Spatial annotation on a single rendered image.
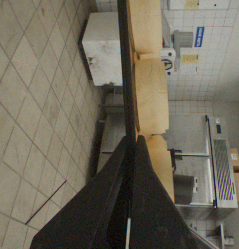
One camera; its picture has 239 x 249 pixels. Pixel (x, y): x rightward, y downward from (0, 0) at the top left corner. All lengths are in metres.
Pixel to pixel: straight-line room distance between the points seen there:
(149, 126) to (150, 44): 0.05
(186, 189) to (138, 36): 0.49
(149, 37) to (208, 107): 5.10
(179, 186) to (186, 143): 3.08
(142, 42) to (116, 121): 3.74
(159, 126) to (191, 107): 5.05
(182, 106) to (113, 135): 1.93
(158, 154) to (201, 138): 3.61
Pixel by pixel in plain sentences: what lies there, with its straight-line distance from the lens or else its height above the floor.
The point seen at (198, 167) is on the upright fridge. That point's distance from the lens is 3.55.
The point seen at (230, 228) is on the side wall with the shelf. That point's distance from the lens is 4.36.
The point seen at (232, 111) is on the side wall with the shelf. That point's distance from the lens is 5.32.
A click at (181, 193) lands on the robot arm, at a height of 1.05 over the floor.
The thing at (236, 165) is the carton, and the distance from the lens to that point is 3.91.
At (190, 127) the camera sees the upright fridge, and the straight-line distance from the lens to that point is 3.83.
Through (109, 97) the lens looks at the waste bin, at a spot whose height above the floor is 0.07.
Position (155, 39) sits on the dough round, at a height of 0.99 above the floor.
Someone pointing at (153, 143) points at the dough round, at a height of 0.99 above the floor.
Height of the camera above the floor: 0.99
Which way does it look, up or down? 9 degrees down
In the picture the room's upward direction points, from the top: 91 degrees clockwise
